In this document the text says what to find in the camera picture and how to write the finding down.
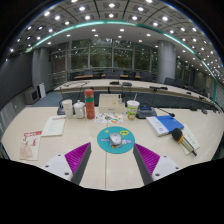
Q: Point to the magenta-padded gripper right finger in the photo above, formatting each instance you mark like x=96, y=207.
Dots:
x=147, y=159

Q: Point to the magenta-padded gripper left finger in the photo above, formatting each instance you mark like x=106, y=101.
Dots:
x=77, y=158

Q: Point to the silver computer mouse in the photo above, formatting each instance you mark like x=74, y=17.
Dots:
x=115, y=139

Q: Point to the round teal mouse pad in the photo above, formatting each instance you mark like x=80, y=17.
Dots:
x=104, y=141

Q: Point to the black yellow handheld microphone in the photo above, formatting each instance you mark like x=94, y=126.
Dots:
x=177, y=134

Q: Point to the blue and white book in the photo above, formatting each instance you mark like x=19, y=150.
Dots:
x=165, y=124

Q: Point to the cream printed document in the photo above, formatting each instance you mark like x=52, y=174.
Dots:
x=54, y=125

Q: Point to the dark conference unit with screen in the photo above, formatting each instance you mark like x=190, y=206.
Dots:
x=146, y=112

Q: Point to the red and white leaflet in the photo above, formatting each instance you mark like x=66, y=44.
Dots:
x=30, y=145

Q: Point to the white lidded mug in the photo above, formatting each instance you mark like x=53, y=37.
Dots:
x=79, y=109

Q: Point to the black desk microphone unit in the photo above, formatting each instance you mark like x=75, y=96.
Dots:
x=61, y=110

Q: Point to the white paper sheet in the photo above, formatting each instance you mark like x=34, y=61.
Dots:
x=192, y=136

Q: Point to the stack of white paper cups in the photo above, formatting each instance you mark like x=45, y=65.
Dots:
x=68, y=108

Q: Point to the colourful sticker sheet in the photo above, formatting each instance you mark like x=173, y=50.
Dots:
x=109, y=118

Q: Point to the green white drink cup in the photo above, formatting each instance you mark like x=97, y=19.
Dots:
x=132, y=109

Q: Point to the red thermos bottle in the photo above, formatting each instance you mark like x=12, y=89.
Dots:
x=89, y=103

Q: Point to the beige cardboard box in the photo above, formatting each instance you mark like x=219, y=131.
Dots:
x=111, y=103

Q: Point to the long curved conference desk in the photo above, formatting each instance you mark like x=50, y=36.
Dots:
x=100, y=85

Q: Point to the white leaning board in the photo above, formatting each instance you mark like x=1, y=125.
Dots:
x=42, y=90

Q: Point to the small grey cabinet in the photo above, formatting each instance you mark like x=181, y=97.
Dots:
x=31, y=95

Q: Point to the dark office chairs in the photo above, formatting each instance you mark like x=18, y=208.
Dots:
x=170, y=81

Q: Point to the ceiling lights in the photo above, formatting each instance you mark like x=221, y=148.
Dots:
x=95, y=30

